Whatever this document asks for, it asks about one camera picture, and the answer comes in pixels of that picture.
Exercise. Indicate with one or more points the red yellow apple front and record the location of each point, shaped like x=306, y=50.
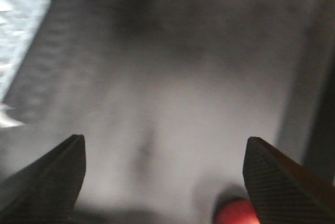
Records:
x=236, y=211

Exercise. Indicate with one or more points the black wooden produce display stand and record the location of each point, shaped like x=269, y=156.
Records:
x=307, y=129

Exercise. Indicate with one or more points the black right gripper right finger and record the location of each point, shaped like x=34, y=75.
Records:
x=281, y=190

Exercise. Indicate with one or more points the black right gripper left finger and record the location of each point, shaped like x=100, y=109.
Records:
x=46, y=190

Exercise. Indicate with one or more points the light blue plastic basket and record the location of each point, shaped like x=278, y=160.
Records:
x=20, y=21

